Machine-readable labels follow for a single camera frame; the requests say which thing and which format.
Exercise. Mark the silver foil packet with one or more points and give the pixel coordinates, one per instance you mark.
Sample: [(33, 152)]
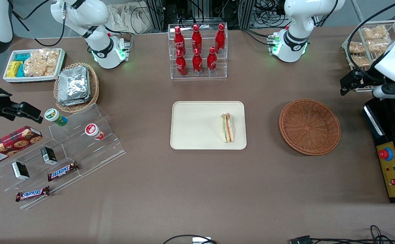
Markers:
[(73, 103), (73, 83)]

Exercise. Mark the small white device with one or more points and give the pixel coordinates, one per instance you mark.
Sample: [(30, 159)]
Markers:
[(201, 241)]

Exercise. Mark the red emergency stop button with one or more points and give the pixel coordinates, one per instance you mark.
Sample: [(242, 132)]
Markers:
[(385, 154)]

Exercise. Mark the triangle sandwich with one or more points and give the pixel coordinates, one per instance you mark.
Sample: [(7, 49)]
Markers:
[(228, 128)]

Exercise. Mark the red cola bottle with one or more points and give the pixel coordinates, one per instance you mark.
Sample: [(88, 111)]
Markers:
[(197, 63), (196, 39), (212, 61), (220, 39), (178, 40), (181, 64)]

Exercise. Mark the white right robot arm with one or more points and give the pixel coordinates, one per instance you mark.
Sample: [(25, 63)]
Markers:
[(99, 13)]

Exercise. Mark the Snickers chocolate bar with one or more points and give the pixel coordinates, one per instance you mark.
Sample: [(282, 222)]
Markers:
[(62, 171), (33, 194)]

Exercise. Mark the clear bag of crackers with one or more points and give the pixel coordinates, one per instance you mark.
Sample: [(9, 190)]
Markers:
[(41, 62)]

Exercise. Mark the beige plastic tray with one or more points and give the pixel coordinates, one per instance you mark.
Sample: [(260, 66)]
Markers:
[(197, 125)]

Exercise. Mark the clear acrylic stepped display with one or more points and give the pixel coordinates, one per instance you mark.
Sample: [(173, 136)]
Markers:
[(92, 156)]

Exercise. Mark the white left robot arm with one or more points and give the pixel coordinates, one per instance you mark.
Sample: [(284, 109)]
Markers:
[(299, 20)]

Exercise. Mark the red tartan cookie box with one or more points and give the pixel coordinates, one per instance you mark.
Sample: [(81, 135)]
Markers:
[(11, 145)]

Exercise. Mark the red snack cup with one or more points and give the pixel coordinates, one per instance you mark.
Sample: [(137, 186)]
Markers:
[(94, 131)]

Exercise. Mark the yellow snack box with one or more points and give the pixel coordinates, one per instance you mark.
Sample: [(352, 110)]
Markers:
[(13, 68)]

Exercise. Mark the aluminium frame post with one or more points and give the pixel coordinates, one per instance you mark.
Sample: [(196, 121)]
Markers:
[(246, 13), (156, 15)]

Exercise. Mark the green snack cup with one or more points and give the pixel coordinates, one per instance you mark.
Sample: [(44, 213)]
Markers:
[(55, 117)]

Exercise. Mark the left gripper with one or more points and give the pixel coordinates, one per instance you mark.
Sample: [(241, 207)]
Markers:
[(369, 75)]

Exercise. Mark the small black box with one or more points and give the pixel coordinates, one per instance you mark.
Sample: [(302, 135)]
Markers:
[(49, 156), (20, 170)]

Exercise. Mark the black control box yellow panel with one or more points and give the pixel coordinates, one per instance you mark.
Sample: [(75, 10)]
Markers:
[(373, 122)]

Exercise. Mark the teal snack box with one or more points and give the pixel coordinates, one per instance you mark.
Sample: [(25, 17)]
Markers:
[(21, 71), (23, 57)]

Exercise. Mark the oval light wicker basket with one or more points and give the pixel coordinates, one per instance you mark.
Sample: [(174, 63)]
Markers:
[(94, 88)]

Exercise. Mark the round brown wicker basket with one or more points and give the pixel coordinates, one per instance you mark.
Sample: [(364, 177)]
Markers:
[(309, 127)]

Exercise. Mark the clear acrylic bottle rack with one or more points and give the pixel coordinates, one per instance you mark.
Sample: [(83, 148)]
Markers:
[(204, 76)]

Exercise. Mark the white rectangular dish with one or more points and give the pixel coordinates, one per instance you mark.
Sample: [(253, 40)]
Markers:
[(31, 79)]

